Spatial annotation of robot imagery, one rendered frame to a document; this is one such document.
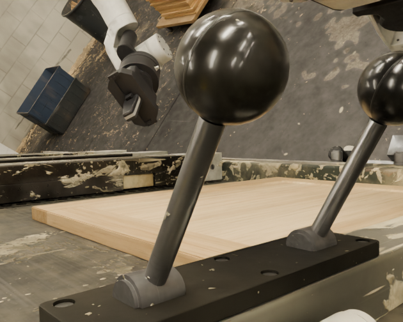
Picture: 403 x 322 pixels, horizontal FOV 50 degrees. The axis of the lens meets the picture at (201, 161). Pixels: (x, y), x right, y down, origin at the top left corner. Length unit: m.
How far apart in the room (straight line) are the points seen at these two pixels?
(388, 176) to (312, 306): 0.65
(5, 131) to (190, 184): 5.62
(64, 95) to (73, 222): 4.29
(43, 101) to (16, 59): 1.14
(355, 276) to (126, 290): 0.14
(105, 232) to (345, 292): 0.29
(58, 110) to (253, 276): 4.62
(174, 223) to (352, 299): 0.14
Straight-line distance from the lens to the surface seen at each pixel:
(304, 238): 0.27
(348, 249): 0.27
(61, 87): 4.83
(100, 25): 4.96
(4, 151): 4.34
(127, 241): 0.45
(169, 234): 0.17
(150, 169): 1.00
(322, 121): 2.34
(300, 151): 2.30
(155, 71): 0.91
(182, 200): 0.16
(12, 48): 5.76
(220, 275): 0.22
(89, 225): 0.52
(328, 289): 0.25
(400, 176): 0.87
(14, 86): 5.75
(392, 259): 0.32
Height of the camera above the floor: 1.61
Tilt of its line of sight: 36 degrees down
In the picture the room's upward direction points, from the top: 52 degrees counter-clockwise
